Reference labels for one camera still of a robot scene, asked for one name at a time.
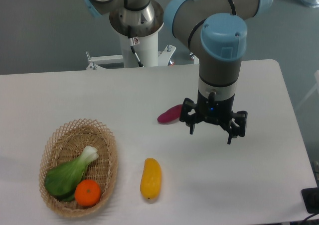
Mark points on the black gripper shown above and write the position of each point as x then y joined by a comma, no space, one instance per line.
214,106

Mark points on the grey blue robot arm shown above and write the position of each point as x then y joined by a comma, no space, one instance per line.
213,30

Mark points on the woven wicker basket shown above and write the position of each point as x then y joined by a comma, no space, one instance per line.
66,144

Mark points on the purple sweet potato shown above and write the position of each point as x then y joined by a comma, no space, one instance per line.
171,115

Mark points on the yellow mango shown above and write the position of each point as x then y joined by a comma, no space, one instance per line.
150,185

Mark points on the black device at edge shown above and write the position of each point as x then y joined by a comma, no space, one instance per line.
311,199

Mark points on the orange fruit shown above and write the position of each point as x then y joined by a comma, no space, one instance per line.
87,193

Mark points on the green bok choy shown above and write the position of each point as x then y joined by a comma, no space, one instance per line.
62,180

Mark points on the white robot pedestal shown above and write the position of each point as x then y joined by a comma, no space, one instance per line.
138,33

